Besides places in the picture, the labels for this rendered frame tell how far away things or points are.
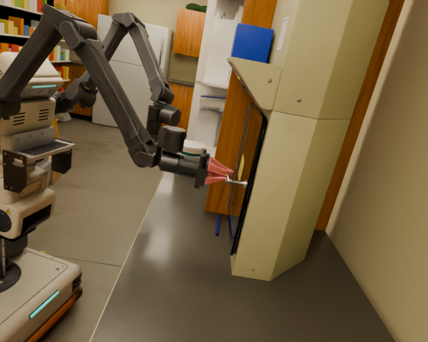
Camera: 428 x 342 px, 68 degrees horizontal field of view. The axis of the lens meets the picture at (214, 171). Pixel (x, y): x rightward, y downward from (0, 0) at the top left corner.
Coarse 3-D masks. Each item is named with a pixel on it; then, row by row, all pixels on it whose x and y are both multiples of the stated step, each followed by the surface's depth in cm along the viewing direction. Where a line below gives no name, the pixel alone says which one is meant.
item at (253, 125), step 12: (252, 108) 99; (252, 120) 94; (264, 120) 77; (252, 132) 89; (252, 144) 85; (240, 156) 106; (252, 156) 81; (252, 168) 80; (240, 192) 90; (240, 204) 86; (228, 216) 109; (240, 216) 85; (228, 228) 104
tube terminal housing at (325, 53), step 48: (288, 0) 78; (336, 0) 67; (384, 0) 77; (288, 48) 70; (336, 48) 70; (288, 96) 73; (336, 96) 78; (288, 144) 77; (336, 144) 88; (288, 192) 81; (240, 240) 86; (288, 240) 89
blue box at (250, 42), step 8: (240, 24) 86; (248, 24) 86; (240, 32) 87; (248, 32) 87; (256, 32) 87; (264, 32) 87; (272, 32) 87; (240, 40) 87; (248, 40) 87; (256, 40) 87; (264, 40) 87; (232, 48) 91; (240, 48) 88; (248, 48) 88; (256, 48) 88; (264, 48) 88; (232, 56) 89; (240, 56) 89; (248, 56) 89; (256, 56) 89; (264, 56) 89
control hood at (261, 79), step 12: (228, 60) 91; (240, 60) 71; (252, 60) 71; (240, 72) 72; (252, 72) 72; (264, 72) 72; (276, 72) 72; (252, 84) 73; (264, 84) 73; (276, 84) 73; (252, 96) 84; (264, 96) 73; (264, 108) 75
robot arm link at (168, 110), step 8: (160, 88) 117; (152, 96) 118; (160, 104) 122; (168, 104) 117; (160, 112) 116; (168, 112) 115; (176, 112) 115; (160, 120) 117; (168, 120) 114; (176, 120) 117
